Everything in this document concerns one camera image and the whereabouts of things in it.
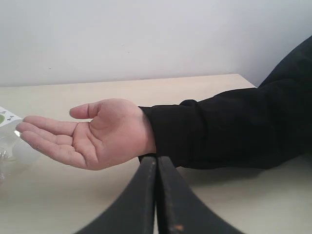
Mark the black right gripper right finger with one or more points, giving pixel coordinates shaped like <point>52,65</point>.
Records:
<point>179,210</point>

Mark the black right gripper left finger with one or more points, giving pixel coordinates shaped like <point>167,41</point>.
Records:
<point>133,211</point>

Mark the black sleeved forearm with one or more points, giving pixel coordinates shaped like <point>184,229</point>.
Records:
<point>259,127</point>

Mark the green apple label tea bottle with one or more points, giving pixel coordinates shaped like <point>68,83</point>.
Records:
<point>14,152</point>

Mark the open bare palm hand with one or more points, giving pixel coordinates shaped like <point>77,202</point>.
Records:
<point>107,133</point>

